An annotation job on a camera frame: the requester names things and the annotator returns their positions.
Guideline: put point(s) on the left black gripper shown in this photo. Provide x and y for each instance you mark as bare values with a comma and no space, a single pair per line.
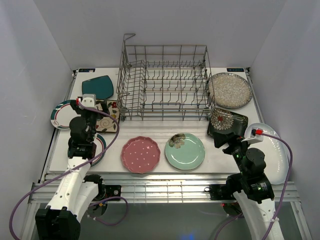
100,115

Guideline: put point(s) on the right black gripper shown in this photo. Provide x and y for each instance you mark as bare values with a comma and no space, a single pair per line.
231,138

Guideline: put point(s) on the black square floral plate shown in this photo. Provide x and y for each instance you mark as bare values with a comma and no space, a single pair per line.
227,122

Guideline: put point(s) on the speckled beige round plate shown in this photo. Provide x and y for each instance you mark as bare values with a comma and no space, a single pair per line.
229,90

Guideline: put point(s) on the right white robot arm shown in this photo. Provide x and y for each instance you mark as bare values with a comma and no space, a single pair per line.
250,187

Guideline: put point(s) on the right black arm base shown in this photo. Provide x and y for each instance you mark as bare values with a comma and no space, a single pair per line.
219,192

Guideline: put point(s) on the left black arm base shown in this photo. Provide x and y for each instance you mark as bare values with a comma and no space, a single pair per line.
104,190

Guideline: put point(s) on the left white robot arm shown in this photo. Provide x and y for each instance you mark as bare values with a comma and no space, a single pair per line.
61,218

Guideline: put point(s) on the cream square flower plate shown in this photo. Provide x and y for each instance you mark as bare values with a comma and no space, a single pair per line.
106,124

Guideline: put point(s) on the teal square plate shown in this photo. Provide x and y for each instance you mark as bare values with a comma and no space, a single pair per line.
102,87

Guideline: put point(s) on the white oval platter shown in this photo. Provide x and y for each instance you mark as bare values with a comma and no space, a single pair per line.
276,159

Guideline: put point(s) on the mint green flower plate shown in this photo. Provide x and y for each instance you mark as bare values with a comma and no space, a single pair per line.
185,151

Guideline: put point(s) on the left logo sticker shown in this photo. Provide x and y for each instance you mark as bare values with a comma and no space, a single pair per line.
86,70

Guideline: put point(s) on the logo sticker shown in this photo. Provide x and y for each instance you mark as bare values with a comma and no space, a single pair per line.
234,70
86,70

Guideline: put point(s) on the pink dotted scalloped plate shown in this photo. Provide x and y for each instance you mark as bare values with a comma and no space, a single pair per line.
140,155

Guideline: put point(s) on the right logo sticker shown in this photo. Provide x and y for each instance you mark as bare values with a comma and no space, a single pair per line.
234,70

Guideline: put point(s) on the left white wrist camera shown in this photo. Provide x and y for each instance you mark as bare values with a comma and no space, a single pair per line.
87,100

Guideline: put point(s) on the grey wire dish rack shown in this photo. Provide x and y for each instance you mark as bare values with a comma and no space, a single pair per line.
164,81

